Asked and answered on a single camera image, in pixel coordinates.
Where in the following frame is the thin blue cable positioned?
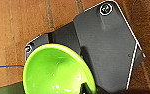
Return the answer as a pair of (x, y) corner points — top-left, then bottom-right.
(0, 64), (25, 70)

